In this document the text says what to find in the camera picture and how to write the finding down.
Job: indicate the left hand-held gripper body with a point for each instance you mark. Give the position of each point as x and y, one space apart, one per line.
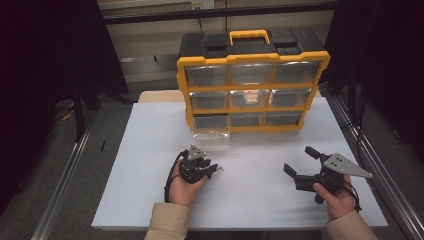
191 168

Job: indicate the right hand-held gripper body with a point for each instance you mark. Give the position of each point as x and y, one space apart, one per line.
333 181

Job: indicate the small silver metal part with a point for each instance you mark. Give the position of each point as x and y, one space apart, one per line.
220 168

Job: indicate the single clear plastic drawer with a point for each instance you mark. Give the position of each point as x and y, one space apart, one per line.
210 122

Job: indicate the yellow black organizer cabinet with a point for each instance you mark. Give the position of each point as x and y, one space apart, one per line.
250 49

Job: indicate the person's right hand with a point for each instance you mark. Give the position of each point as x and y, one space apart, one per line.
338 203

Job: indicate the person's left hand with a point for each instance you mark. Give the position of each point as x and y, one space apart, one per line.
183 193

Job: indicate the group of clear drawers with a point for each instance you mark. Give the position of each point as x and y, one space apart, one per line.
290 71

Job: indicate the small black floor object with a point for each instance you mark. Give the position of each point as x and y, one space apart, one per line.
103 145

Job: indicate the black curtain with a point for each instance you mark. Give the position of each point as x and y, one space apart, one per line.
33 66
393 50

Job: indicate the black horizontal bar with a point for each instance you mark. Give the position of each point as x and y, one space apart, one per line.
166 16

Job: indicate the aluminium floor rail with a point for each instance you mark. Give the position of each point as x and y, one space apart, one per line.
383 180
63 186

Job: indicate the black stand post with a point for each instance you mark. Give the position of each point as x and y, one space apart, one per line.
79 120

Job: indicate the white wall socket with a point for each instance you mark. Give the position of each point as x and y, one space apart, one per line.
203 4

